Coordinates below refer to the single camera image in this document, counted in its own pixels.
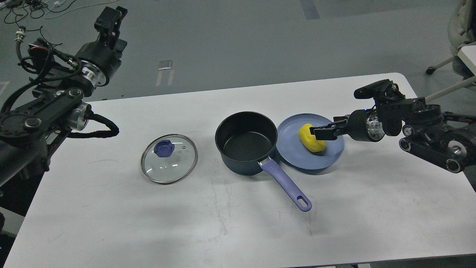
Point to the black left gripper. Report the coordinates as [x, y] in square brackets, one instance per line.
[106, 60]

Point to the glass lid purple knob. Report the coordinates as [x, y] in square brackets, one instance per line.
[169, 159]

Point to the dark blue saucepan purple handle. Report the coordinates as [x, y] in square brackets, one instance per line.
[247, 145]

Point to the small clear floor plate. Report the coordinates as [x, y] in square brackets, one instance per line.
[165, 65]

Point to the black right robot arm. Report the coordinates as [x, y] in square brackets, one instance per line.
[446, 139]

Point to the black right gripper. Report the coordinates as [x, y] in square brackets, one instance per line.
[361, 125]

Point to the yellow toy potato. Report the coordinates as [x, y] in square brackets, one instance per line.
[309, 141]

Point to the blue plate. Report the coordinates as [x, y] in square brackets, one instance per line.
[294, 153]

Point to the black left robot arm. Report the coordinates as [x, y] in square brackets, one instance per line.
[39, 116]

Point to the white side table edge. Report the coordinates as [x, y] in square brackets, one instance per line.
[452, 76]

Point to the white office chair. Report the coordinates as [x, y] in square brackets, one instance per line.
[461, 32]

